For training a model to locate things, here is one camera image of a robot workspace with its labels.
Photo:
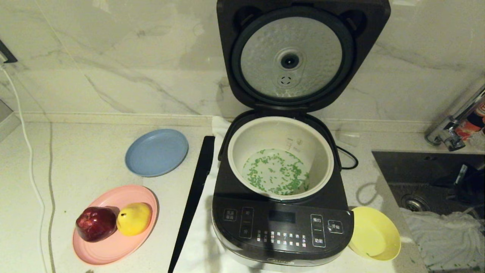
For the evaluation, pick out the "round sink drain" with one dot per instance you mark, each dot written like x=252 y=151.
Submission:
x=413 y=203

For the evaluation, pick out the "pink round plate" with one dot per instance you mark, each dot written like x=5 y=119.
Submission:
x=113 y=250

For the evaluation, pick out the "white towel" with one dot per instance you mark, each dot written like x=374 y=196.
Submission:
x=197 y=252

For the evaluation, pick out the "stainless steel sink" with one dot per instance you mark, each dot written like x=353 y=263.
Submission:
x=405 y=170

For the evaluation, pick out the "chopped green vegetable bits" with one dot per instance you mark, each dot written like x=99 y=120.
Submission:
x=276 y=172

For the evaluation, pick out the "dark red apple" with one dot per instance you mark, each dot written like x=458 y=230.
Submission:
x=95 y=224

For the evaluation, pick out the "yellow bowl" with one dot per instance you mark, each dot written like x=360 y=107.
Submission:
x=375 y=235

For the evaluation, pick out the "black wall fixture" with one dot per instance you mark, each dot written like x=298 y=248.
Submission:
x=7 y=53

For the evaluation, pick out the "black flat panel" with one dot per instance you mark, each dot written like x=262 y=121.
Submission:
x=197 y=182

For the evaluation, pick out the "yellow pear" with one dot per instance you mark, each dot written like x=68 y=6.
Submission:
x=133 y=219

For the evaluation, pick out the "black rice cooker body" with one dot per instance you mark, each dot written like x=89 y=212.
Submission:
x=280 y=227

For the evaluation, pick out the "chrome faucet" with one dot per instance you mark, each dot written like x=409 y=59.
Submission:
x=445 y=132

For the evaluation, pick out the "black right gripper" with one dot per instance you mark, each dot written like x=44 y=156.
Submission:
x=473 y=185

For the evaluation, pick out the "black rice cooker lid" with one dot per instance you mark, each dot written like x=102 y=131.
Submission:
x=235 y=76

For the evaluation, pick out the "white cloth in sink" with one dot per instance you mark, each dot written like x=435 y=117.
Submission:
x=443 y=239

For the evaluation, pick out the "blue round plate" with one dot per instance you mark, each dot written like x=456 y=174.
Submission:
x=157 y=153

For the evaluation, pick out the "white inner pot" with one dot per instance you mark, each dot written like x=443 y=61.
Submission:
x=265 y=132

